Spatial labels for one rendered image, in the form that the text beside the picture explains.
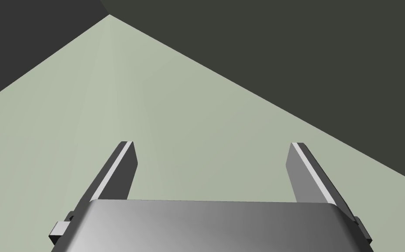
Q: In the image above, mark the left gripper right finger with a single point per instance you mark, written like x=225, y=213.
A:
x=305, y=178

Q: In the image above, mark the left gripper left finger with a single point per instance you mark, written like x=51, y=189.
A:
x=118, y=178

